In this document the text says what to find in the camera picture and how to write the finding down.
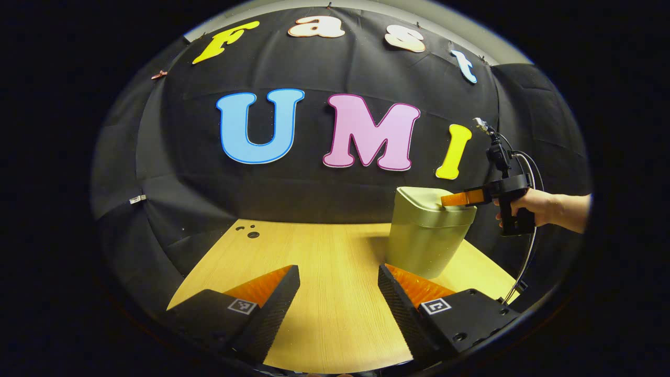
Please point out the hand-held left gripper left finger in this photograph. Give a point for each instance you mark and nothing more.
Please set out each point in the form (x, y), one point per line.
(269, 319)

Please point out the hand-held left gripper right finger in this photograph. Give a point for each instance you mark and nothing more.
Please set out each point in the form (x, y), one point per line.
(403, 319)

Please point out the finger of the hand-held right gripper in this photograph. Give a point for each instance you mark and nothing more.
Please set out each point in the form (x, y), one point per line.
(463, 198)

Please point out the green desktop garbage bin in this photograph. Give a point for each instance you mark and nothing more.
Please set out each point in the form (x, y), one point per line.
(424, 241)

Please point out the wooden desktop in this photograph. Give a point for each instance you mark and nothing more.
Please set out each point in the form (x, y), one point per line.
(335, 283)

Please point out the silver backdrop clip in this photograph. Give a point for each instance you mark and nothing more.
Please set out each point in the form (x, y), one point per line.
(137, 199)

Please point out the copper backdrop clip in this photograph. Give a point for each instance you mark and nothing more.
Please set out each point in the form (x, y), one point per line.
(159, 75)

